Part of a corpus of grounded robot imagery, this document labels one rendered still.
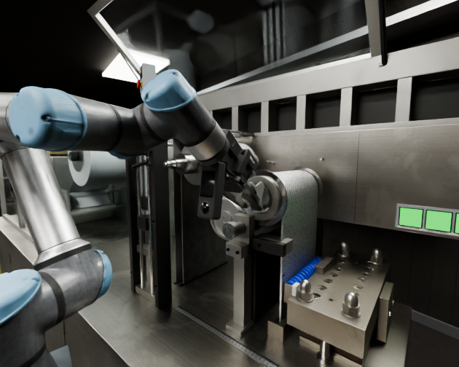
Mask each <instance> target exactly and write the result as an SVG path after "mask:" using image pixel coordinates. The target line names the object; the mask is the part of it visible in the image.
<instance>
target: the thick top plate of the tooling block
mask: <svg viewBox="0 0 459 367"><path fill-rule="evenodd" d="M338 253H339V249H338V250H337V251H336V252H335V253H334V254H333V255H332V256H331V257H332V258H334V263H333V264H332V265H331V266H330V267H329V269H328V270H327V271H326V272H325V273H324V274H323V275H322V274H319V273H316V272H315V273H314V274H313V275H312V276H311V277H310V278H309V279H308V281H309V282H310V284H311V290H312V291H313V302H311V303H303V302H301V301H299V300H298V299H297V297H296V296H292V295H291V296H290V297H289V298H288V299H287V324H289V325H291V326H293V327H295V328H297V329H299V330H301V331H304V332H305V333H307V334H310V335H312V336H314V337H316V338H318V339H321V340H323V341H325V342H327V343H329V344H331V345H334V346H335V347H338V348H340V349H341V350H344V351H346V352H349V353H350V354H352V355H355V356H357V357H359V358H361V359H364V356H365V354H366V350H367V347H368V345H369V341H370V339H371V336H372V332H373V330H374V326H375V323H376V321H377V317H378V310H379V300H380V294H381V292H382V289H383V286H384V284H385V281H386V282H390V279H391V262H392V261H387V260H384V259H383V260H382V262H383V263H384V264H383V265H377V264H373V263H371V262H370V260H371V256H365V255H361V254H357V253H352V252H350V256H349V257H344V256H340V255H338ZM348 292H353V293H355V294H356V295H357V297H358V303H359V305H360V311H359V312H360V313H361V316H360V317H359V318H350V317H347V316H345V315H343V314H342V312H341V309H342V303H343V301H344V299H345V294H346V293H348Z"/></svg>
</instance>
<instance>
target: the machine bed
mask: <svg viewBox="0 0 459 367"><path fill-rule="evenodd" d="M0 235H1V236H2V237H3V239H4V240H5V241H6V242H7V243H8V244H9V246H10V247H11V248H12V249H13V250H14V252H16V254H17V255H19V257H20V258H21V259H22V260H23V261H24V262H25V264H26V265H27V266H28V267H29V268H30V269H33V270H34V267H33V264H34V262H35V260H36V259H37V257H38V253H37V251H36V248H35V245H34V244H33V243H32V242H31V241H30V240H28V239H27V238H26V237H25V236H23V235H22V234H21V233H20V232H19V231H18V230H16V228H14V227H13V226H12V225H11V224H9V223H8V222H7V221H6V220H5V219H3V218H2V217H0ZM92 248H93V249H95V250H101V251H103V254H106V255H107V256H108V258H109V260H110V262H111V267H112V281H111V283H110V287H109V289H108V290H107V292H106V293H105V294H104V295H102V297H100V298H99V299H97V300H96V301H95V302H94V303H93V304H91V305H89V306H87V307H85V308H83V309H81V310H80V311H78V312H77V313H75V314H73V315H72V317H73V318H74V319H75V321H77V322H78V324H80V326H81V327H82V328H83V329H84V330H85V331H86V333H87V334H88V335H89V336H90V337H91V339H92V340H93V341H94V342H95V343H96V344H97V345H98V346H99V347H100V348H101V349H102V351H103V352H104V353H105V354H106V355H107V356H108V358H109V359H110V360H111V361H112V362H113V363H114V365H115V366H116V367H266V366H263V365H262V364H261V363H259V362H258V361H256V360H254V359H253V358H251V357H249V356H248V355H247V354H245V353H243V352H241V351H240V350H238V349H237V348H235V347H233V346H232V345H231V344H229V343H227V342H225V341H224V340H223V339H220V338H219V337H218V336H216V335H214V334H213V333H211V332H210V331H208V330H206V329H205V328H203V327H202V326H200V325H198V324H197V323H195V322H194V321H192V320H190V319H189V318H188V317H186V316H184V315H182V314H181V313H180V312H177V311H176V310H175V309H174V308H175V307H177V306H178V305H179V306H181V307H183V308H184V309H186V310H188V311H190V312H191V313H193V314H194V315H197V316H198V317H200V318H201V319H203V320H204V321H206V322H208V323H210V324H211V325H213V326H215V327H216V328H218V329H219V330H221V331H223V332H225V333H226V334H228V335H230V336H231V337H233V338H234V339H237V340H238V341H239V342H242V343H243V344H245V345H246V346H248V347H250V348H251V349H253V350H255V351H257V352H258V353H260V354H261V355H263V356H265V357H266V358H268V359H270V360H271V361H273V362H275V363H277V364H278V365H279V366H282V367H353V366H351V365H349V364H347V363H345V362H343V361H341V360H339V359H337V358H335V357H333V356H332V358H333V362H332V364H331V365H329V366H325V365H323V364H321V363H320V362H318V360H317V357H316V356H317V352H318V351H320V350H319V349H317V348H315V347H313V346H311V345H309V344H307V343H305V342H303V341H300V340H299V336H300V335H301V330H299V329H297V328H294V330H293V331H292V332H291V333H290V334H289V335H288V337H287V338H286V339H285V341H284V342H280V341H278V340H277V339H275V338H273V337H271V336H269V335H268V334H267V327H268V320H269V319H270V318H271V317H272V316H273V315H274V314H275V313H276V312H277V311H278V310H279V307H280V300H279V301H278V302H277V303H276V304H275V305H274V306H272V307H271V308H270V309H269V310H268V311H267V312H266V313H265V314H264V315H263V316H262V317H261V318H259V319H258V320H257V321H256V322H255V323H254V324H253V325H252V326H251V327H250V328H249V329H248V330H247V331H246V332H245V333H244V334H243V335H242V336H238V335H237V334H235V333H233V332H231V331H230V330H228V329H227V328H226V324H227V323H228V322H229V321H231V319H233V303H234V257H233V256H229V255H227V254H226V262H225V263H223V264H222V265H220V266H218V267H216V268H214V269H212V270H210V271H208V272H206V273H204V274H202V275H200V276H198V277H196V278H194V279H192V280H190V281H189V282H187V283H184V284H183V281H181V282H179V283H176V284H174V283H175V282H176V246H175V236H173V235H170V261H171V289H172V302H170V303H168V304H166V305H165V306H163V307H161V308H159V309H158V308H156V306H155V304H153V303H152V302H150V301H149V300H148V299H146V298H144V297H143V296H142V295H140V294H139V293H137V292H132V291H131V279H130V247H129V237H126V238H123V239H120V240H115V241H111V242H107V243H104V244H100V245H96V246H93V247H92ZM411 318H412V307H410V306H407V305H404V304H400V303H398V302H395V303H394V304H393V306H392V316H391V326H390V329H389V332H388V338H387V341H386V343H385V342H382V341H380V340H377V326H376V329H375V331H374V335H373V337H372V342H371V344H370V347H369V351H368V353H367V356H366V360H365V362H364V367H405V366H406V360H407V348H408V342H409V331H410V324H411Z"/></svg>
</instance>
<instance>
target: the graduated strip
mask: <svg viewBox="0 0 459 367"><path fill-rule="evenodd" d="M174 309H175V310H176V311H177V312H180V313H181V314H182V315H184V316H186V317H188V318H189V319H190V320H192V321H194V322H195V323H197V324H198V325H200V326H202V327H203V328H205V329H206V330H208V331H210V332H211V333H213V334H214V335H216V336H218V337H219V338H220V339H223V340H224V341H225V342H227V343H229V344H231V345H232V346H233V347H235V348H237V349H238V350H240V351H241V352H243V353H245V354H247V355H248V356H249V357H251V358H253V359H254V360H256V361H258V362H259V363H261V364H262V365H263V366H266V367H282V366H279V365H278V364H277V363H275V362H273V361H271V360H270V359H268V358H266V357H265V356H263V355H261V354H260V353H258V352H257V351H255V350H253V349H251V348H250V347H248V346H246V345H245V344H243V343H242V342H239V341H238V340H237V339H234V338H233V337H231V336H230V335H228V334H226V333H225V332H223V331H221V330H219V329H218V328H216V327H215V326H213V325H211V324H210V323H208V322H206V321H204V320H203V319H201V318H200V317H198V316H197V315H194V314H193V313H191V312H190V311H188V310H186V309H184V308H183V307H181V306H179V305H178V306H177V307H175V308H174Z"/></svg>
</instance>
